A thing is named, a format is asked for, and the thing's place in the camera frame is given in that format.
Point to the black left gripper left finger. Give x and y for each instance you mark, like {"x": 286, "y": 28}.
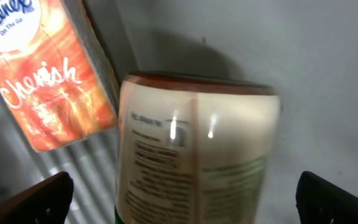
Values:
{"x": 46, "y": 202}

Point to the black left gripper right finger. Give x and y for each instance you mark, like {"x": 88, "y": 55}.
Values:
{"x": 319, "y": 201}

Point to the green lid jar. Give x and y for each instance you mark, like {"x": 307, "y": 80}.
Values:
{"x": 193, "y": 149}

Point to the grey plastic mesh basket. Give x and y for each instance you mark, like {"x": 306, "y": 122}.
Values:
{"x": 306, "y": 50}

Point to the orange Kleenex tissue pack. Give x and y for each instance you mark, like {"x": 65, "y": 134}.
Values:
{"x": 54, "y": 75}

